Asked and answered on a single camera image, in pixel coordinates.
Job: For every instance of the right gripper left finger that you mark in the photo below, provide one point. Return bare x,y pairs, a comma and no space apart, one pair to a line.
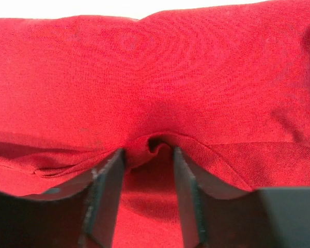
67,215

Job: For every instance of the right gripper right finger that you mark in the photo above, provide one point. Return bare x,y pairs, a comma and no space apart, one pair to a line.
214,213

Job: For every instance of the dark red t-shirt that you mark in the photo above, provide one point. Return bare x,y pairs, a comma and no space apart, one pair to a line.
230,85

